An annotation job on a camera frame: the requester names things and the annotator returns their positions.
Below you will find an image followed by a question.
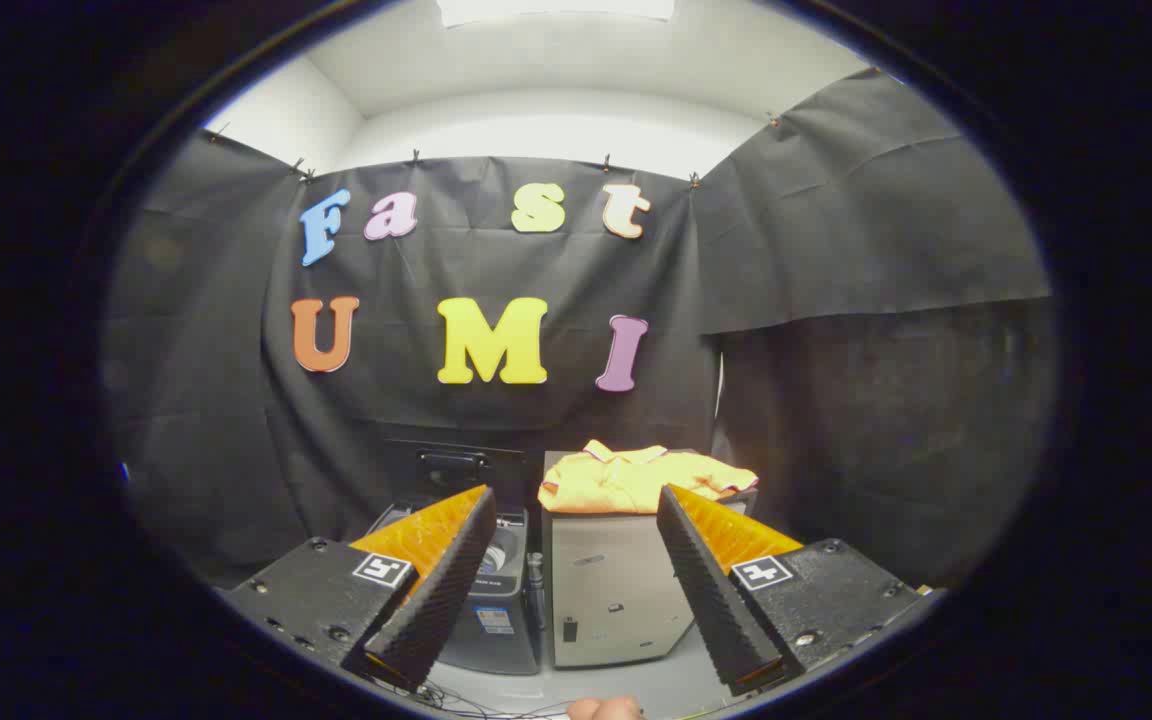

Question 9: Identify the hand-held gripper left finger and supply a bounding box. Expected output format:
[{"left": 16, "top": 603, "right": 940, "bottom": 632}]
[{"left": 219, "top": 485, "right": 499, "bottom": 693}]

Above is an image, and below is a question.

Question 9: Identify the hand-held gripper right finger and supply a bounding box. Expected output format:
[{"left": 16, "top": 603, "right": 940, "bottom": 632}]
[{"left": 656, "top": 484, "right": 937, "bottom": 698}]

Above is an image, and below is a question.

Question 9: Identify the grey washing machine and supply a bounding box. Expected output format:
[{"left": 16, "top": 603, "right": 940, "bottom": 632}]
[{"left": 366, "top": 500, "right": 543, "bottom": 676}]

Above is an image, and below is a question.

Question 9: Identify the orange polo shirt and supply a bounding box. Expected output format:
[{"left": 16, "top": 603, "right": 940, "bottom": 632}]
[{"left": 538, "top": 439, "right": 760, "bottom": 516}]

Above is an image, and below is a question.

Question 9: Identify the grey cabinet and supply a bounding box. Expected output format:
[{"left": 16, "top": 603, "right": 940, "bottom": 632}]
[{"left": 541, "top": 450, "right": 759, "bottom": 669}]

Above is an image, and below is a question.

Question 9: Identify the black backdrop cloth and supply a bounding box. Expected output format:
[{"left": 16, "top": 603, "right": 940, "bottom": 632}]
[{"left": 101, "top": 68, "right": 1057, "bottom": 591}]

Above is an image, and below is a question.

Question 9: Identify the ceiling light panel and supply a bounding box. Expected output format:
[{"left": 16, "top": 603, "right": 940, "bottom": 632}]
[{"left": 436, "top": 0, "right": 677, "bottom": 28}]

